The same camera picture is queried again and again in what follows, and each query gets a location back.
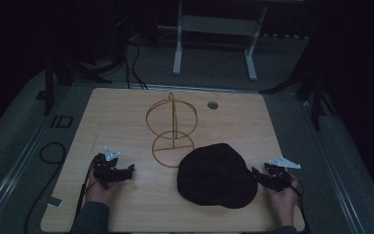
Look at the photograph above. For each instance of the black tripod stand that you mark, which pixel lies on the black tripod stand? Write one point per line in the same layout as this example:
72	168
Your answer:
311	87
65	70

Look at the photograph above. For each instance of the white metal stand frame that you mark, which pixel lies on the white metal stand frame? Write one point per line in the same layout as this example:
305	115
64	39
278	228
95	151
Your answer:
219	24

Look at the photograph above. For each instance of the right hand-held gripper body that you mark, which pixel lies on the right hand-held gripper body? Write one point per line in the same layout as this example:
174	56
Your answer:
277	177

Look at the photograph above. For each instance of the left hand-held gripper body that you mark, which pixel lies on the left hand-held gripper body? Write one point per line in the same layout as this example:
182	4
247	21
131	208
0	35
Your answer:
105	169

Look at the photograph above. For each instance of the grey table grommet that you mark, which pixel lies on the grey table grommet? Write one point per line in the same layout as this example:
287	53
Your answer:
212	105

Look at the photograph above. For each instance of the black cap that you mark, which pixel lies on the black cap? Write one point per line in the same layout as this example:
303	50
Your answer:
216	177

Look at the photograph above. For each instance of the black tape floor mark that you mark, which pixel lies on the black tape floor mark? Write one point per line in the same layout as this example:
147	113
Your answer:
61	121

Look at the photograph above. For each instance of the person's right hand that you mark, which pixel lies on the person's right hand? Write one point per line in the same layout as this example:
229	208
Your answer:
284	204

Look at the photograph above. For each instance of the person's left hand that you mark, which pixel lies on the person's left hand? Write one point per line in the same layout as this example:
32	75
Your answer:
99	193

